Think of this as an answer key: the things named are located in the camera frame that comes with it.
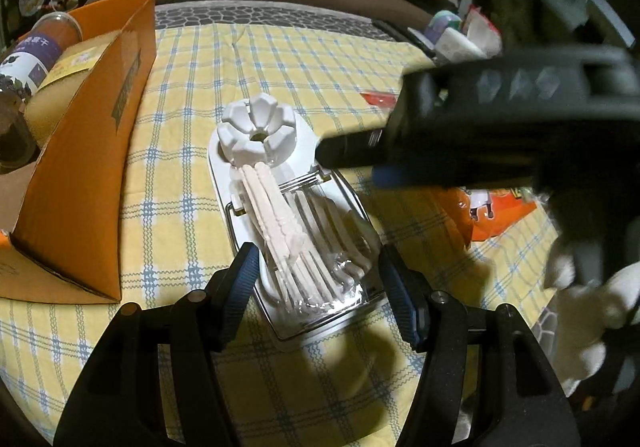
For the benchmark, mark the purple green container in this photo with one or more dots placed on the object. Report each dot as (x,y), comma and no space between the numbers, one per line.
(442,24)

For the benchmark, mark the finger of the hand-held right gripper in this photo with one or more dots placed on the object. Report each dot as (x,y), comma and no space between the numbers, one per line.
(410,177)
(350,149)

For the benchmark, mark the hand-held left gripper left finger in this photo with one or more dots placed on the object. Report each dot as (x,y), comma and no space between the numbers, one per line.
(240,287)

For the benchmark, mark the tan yellow-labelled carton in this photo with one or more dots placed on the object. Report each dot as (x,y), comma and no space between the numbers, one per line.
(75,62)

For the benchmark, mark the clear jar with purple label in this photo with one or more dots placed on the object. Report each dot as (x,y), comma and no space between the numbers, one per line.
(30,62)

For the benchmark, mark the yellow checked tablecloth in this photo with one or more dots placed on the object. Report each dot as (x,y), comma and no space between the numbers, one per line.
(325,67)

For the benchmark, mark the white tissue box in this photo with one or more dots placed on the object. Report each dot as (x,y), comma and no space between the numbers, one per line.
(460,44)

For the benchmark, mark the white red snack bag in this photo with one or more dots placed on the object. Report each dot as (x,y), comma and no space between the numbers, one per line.
(485,29)

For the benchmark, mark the round orange white sheet packet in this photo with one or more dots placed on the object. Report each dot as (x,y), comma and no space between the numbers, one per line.
(490,222)

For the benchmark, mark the white egg slicer package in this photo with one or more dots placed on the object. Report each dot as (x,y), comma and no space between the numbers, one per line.
(300,207)

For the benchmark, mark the orange cardboard box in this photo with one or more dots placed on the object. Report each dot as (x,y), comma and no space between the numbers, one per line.
(85,177)

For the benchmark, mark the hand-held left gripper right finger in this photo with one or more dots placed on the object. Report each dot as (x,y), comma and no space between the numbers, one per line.
(400,297)

